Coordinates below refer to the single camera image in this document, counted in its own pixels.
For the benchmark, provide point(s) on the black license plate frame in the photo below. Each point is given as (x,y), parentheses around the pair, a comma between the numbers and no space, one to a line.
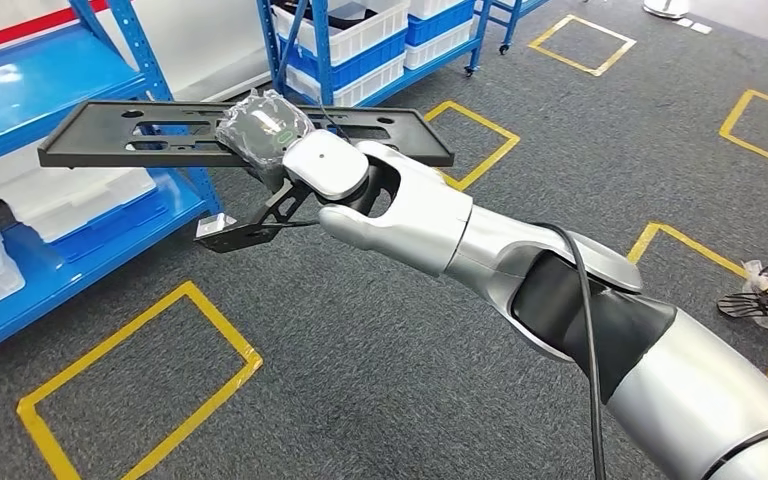
(86,142)

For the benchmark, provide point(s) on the clear plastic bag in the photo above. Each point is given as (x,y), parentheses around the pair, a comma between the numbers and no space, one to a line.
(755,272)

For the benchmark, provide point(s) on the black ribbed stand foot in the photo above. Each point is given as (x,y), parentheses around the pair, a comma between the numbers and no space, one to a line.
(745,306)

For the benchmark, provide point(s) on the blue plastic crate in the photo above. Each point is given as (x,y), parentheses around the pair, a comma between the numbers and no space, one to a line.
(440,26)
(119,225)
(371,63)

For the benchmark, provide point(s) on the white round floor base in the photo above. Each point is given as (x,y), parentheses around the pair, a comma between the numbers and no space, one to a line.
(665,8)

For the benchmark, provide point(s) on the yellow floor tape rectangle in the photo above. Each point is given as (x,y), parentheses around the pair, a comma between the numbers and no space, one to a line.
(596,30)
(689,242)
(732,119)

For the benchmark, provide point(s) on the black plastic part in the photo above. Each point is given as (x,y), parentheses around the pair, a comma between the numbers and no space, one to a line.
(347,10)

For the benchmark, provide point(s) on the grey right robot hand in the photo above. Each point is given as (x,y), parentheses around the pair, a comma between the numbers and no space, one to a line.
(261,129)

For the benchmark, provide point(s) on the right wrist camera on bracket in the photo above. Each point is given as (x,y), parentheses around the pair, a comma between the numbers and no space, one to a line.
(245,232)

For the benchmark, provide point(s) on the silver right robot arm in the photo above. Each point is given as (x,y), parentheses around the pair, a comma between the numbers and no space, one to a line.
(417,218)

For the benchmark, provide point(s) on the blue metal shelf rack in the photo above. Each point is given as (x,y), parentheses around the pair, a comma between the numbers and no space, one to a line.
(26,86)
(321,60)
(508,26)

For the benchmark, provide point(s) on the small white floor tags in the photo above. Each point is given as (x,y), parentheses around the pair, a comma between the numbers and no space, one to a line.
(700,28)

